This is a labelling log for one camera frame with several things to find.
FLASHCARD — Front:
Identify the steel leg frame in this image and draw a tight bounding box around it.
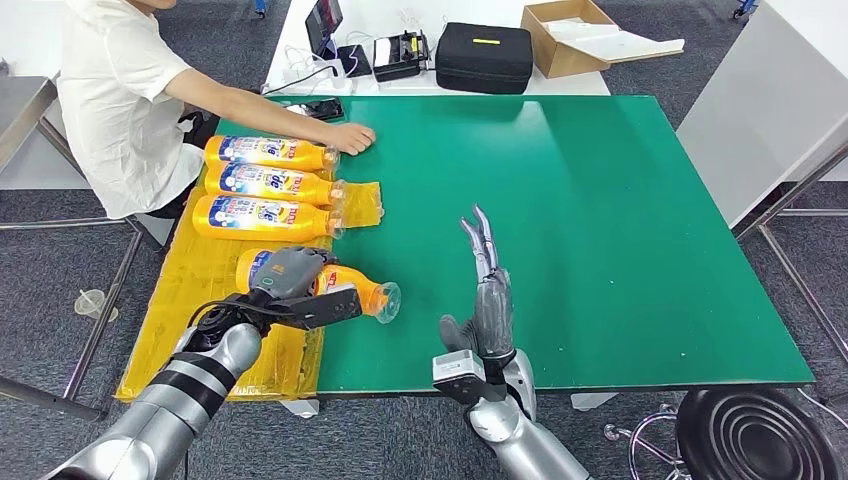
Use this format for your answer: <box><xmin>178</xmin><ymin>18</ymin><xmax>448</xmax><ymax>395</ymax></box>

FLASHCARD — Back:
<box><xmin>733</xmin><ymin>140</ymin><xmax>848</xmax><ymax>370</ymax></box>

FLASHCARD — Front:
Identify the clear plastic cup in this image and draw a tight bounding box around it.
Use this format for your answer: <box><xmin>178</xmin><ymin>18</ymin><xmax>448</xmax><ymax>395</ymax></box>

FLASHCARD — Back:
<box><xmin>74</xmin><ymin>288</ymin><xmax>121</xmax><ymax>323</ymax></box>

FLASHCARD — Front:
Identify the black power cable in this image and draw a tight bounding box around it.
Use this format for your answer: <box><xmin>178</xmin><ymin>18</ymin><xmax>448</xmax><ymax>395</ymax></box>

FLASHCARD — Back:
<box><xmin>262</xmin><ymin>62</ymin><xmax>339</xmax><ymax>96</ymax></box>

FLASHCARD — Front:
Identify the black boxy device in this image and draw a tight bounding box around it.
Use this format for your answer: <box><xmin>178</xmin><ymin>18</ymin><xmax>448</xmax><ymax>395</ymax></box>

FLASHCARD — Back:
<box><xmin>372</xmin><ymin>29</ymin><xmax>434</xmax><ymax>83</ymax></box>

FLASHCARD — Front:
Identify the yellow taped cardboard mat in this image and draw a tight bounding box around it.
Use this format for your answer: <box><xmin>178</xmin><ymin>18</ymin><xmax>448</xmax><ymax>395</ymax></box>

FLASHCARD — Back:
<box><xmin>116</xmin><ymin>168</ymin><xmax>386</xmax><ymax>404</ymax></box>

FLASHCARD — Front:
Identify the white table foot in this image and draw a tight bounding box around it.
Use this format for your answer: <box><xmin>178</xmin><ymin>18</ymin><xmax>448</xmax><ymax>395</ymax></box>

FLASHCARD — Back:
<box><xmin>570</xmin><ymin>393</ymin><xmax>619</xmax><ymax>413</ymax></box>
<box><xmin>281</xmin><ymin>398</ymin><xmax>321</xmax><ymax>420</ymax></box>

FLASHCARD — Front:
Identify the orange detergent bottle clear cap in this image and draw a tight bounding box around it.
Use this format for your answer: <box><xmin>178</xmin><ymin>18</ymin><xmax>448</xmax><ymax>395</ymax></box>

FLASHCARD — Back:
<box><xmin>192</xmin><ymin>193</ymin><xmax>346</xmax><ymax>244</ymax></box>
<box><xmin>204</xmin><ymin>160</ymin><xmax>347</xmax><ymax>208</ymax></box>
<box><xmin>203</xmin><ymin>135</ymin><xmax>340</xmax><ymax>174</ymax></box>
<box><xmin>235</xmin><ymin>248</ymin><xmax>403</xmax><ymax>326</ymax></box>

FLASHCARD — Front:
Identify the steel table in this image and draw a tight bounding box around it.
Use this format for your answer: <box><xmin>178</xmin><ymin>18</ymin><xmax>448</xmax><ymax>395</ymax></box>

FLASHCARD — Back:
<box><xmin>0</xmin><ymin>74</ymin><xmax>146</xmax><ymax>424</ymax></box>

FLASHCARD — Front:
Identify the black zipped carrying case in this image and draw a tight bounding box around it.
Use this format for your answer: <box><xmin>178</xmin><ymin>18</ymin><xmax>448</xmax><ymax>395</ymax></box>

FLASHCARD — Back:
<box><xmin>435</xmin><ymin>21</ymin><xmax>535</xmax><ymax>95</ymax></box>

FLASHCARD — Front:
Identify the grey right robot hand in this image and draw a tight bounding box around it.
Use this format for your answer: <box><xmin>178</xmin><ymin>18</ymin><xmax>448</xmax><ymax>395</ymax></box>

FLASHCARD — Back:
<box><xmin>439</xmin><ymin>203</ymin><xmax>517</xmax><ymax>362</ymax></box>

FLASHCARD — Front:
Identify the black smartphone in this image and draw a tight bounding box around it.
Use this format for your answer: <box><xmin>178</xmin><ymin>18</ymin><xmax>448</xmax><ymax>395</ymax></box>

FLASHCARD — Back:
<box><xmin>286</xmin><ymin>97</ymin><xmax>345</xmax><ymax>123</ymax></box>

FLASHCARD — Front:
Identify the brown cardboard box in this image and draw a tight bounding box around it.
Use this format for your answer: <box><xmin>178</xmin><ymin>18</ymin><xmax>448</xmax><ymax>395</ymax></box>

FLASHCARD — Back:
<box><xmin>520</xmin><ymin>0</ymin><xmax>619</xmax><ymax>79</ymax></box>

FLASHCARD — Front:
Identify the white power strip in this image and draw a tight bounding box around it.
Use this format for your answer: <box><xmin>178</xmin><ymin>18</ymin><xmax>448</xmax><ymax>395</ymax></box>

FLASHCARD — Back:
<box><xmin>282</xmin><ymin>58</ymin><xmax>352</xmax><ymax>91</ymax></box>

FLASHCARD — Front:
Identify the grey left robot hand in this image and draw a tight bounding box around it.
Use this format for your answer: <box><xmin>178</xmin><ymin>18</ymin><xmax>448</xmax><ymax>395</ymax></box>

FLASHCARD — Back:
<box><xmin>248</xmin><ymin>246</ymin><xmax>364</xmax><ymax>331</ymax></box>

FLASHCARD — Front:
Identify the black tablet screen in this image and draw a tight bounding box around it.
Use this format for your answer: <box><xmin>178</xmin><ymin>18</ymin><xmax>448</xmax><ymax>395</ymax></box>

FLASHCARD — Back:
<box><xmin>305</xmin><ymin>0</ymin><xmax>345</xmax><ymax>61</ymax></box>

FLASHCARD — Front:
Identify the person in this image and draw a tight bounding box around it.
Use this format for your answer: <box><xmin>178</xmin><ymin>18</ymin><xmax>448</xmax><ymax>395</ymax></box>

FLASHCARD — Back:
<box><xmin>56</xmin><ymin>0</ymin><xmax>377</xmax><ymax>221</ymax></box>

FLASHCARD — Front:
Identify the black power bank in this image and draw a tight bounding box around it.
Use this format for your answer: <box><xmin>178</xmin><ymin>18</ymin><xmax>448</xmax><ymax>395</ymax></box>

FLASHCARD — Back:
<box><xmin>336</xmin><ymin>43</ymin><xmax>374</xmax><ymax>79</ymax></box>

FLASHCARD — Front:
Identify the chrome stool base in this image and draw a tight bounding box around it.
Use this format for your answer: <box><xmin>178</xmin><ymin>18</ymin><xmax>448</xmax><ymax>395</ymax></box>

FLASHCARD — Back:
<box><xmin>602</xmin><ymin>404</ymin><xmax>690</xmax><ymax>480</ymax></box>

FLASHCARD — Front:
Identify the white flat sheet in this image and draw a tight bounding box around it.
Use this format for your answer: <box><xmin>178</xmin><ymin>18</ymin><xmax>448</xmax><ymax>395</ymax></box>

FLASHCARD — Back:
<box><xmin>544</xmin><ymin>19</ymin><xmax>686</xmax><ymax>66</ymax></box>

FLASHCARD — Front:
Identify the white table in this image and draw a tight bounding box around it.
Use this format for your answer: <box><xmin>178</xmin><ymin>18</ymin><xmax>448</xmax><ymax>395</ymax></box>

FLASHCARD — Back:
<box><xmin>263</xmin><ymin>0</ymin><xmax>612</xmax><ymax>97</ymax></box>

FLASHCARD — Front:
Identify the white floor cable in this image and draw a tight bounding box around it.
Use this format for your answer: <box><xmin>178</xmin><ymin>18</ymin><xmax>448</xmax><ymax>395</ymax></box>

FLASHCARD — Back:
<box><xmin>796</xmin><ymin>389</ymin><xmax>848</xmax><ymax>432</ymax></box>

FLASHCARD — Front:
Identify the person's hand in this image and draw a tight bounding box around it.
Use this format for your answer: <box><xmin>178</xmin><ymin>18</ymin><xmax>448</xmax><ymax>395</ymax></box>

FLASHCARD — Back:
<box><xmin>324</xmin><ymin>122</ymin><xmax>377</xmax><ymax>158</ymax></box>

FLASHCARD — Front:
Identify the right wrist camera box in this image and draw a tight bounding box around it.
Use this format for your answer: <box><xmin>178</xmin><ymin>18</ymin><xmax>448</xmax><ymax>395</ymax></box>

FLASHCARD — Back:
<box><xmin>431</xmin><ymin>349</ymin><xmax>508</xmax><ymax>407</ymax></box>

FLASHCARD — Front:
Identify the black round stool seat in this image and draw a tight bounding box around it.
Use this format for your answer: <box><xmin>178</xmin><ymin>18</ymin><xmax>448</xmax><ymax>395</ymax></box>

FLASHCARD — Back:
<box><xmin>675</xmin><ymin>388</ymin><xmax>846</xmax><ymax>480</ymax></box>

